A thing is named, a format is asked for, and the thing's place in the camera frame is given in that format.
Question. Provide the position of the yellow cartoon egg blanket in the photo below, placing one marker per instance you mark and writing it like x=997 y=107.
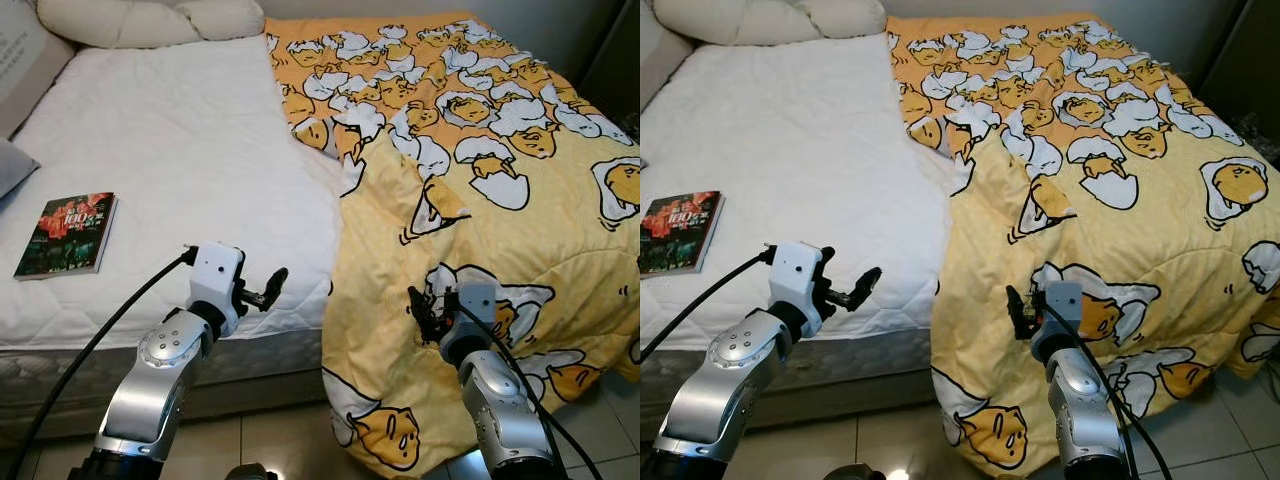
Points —
x=500 y=230
x=1120 y=230

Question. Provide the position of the dark red cover book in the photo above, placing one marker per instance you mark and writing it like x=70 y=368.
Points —
x=680 y=235
x=65 y=235

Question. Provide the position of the grey pillow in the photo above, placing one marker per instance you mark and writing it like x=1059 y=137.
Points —
x=12 y=168

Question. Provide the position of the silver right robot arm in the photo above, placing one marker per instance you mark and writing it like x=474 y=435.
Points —
x=1085 y=410
x=500 y=410

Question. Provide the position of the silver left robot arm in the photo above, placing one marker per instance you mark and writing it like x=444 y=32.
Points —
x=740 y=370
x=150 y=380

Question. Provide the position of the grey bed base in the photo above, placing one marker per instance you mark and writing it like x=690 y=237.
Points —
x=880 y=390
x=250 y=395

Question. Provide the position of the white quilted mattress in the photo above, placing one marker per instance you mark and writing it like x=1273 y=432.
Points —
x=820 y=150
x=200 y=150

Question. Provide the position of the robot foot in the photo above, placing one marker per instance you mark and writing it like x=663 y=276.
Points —
x=250 y=472
x=852 y=472

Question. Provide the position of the small cream bolster pillow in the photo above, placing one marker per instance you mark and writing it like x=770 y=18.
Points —
x=850 y=16
x=230 y=17

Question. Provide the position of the dark wardrobe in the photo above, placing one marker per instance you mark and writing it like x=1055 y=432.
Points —
x=1245 y=70

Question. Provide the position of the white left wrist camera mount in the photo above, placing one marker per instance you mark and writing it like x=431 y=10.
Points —
x=795 y=268
x=215 y=272

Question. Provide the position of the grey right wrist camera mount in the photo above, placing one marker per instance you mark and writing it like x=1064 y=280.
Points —
x=1062 y=305
x=475 y=305

